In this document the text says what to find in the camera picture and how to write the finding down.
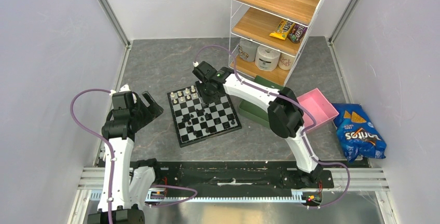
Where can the pink square tray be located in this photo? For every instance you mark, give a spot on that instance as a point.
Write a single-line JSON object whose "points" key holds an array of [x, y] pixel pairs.
{"points": [[319, 106]]}

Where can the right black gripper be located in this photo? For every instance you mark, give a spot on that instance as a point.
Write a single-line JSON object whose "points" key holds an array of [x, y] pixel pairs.
{"points": [[205, 98]]}

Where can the green square tray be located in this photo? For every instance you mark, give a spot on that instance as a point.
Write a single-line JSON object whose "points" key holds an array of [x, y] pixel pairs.
{"points": [[253, 112]]}

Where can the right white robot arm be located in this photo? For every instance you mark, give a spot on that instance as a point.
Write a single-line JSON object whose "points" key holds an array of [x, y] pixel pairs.
{"points": [[285, 114]]}

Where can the yellow M&M candy bag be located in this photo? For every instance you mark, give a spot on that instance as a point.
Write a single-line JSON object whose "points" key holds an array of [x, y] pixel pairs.
{"points": [[283, 29]]}

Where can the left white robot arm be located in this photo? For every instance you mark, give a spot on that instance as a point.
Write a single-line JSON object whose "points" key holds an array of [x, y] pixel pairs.
{"points": [[125, 187]]}

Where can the brown M&M candy bag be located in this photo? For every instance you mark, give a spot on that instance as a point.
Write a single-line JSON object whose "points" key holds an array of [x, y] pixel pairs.
{"points": [[297, 33]]}

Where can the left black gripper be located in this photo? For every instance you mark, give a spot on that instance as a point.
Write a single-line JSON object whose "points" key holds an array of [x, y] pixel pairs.
{"points": [[151, 111]]}

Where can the grey mug with drawing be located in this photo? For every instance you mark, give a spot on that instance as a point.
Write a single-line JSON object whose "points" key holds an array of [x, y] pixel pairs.
{"points": [[247, 50]]}

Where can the blue Doritos chip bag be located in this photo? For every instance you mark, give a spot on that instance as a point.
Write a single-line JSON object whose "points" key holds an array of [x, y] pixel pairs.
{"points": [[357, 134]]}

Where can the white toilet paper roll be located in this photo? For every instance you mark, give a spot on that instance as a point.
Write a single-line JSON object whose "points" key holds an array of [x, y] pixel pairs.
{"points": [[266, 58]]}

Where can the white wire wooden shelf unit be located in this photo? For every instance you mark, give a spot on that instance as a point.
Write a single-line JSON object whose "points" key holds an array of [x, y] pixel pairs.
{"points": [[254, 20]]}

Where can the black white chessboard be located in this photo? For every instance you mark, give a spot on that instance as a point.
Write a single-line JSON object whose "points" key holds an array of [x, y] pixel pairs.
{"points": [[196, 121]]}

